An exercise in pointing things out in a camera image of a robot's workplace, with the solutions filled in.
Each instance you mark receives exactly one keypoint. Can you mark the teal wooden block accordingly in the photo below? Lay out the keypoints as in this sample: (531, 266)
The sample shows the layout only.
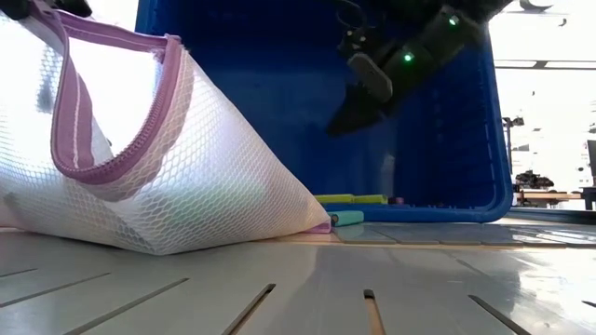
(347, 218)

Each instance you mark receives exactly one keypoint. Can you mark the black background robot arm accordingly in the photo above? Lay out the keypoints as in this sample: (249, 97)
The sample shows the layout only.
(533, 179)

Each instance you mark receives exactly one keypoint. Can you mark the background wooden table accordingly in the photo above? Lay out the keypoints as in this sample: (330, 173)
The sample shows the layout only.
(549, 195)

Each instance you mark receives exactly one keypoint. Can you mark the lime green wooden block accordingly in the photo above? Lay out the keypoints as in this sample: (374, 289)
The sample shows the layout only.
(370, 199)
(334, 199)

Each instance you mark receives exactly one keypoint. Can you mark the blue plastic bin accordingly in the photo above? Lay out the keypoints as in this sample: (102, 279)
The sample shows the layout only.
(288, 93)

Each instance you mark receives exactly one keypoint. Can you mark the purple wooden block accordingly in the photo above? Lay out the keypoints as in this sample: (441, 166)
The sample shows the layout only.
(396, 201)

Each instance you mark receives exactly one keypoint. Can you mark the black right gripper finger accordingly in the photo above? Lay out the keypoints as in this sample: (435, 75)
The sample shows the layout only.
(358, 111)

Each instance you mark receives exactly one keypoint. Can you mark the long grey slotted divider board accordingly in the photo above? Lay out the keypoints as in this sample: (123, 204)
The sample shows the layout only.
(233, 288)

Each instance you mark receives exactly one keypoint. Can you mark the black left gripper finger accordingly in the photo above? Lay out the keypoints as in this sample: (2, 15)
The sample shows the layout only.
(70, 5)

